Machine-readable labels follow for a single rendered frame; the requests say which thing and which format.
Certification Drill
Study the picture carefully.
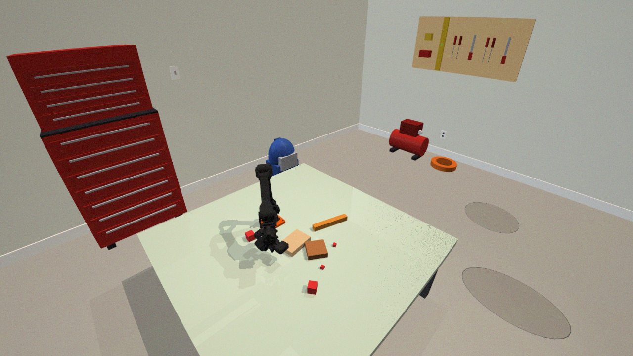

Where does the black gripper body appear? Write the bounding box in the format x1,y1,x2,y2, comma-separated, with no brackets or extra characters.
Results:
254,228,289,254

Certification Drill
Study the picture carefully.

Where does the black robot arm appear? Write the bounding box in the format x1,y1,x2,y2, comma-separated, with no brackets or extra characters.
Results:
254,163,280,251

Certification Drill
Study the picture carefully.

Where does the orange long bar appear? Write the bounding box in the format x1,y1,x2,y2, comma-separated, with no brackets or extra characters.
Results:
313,214,348,232

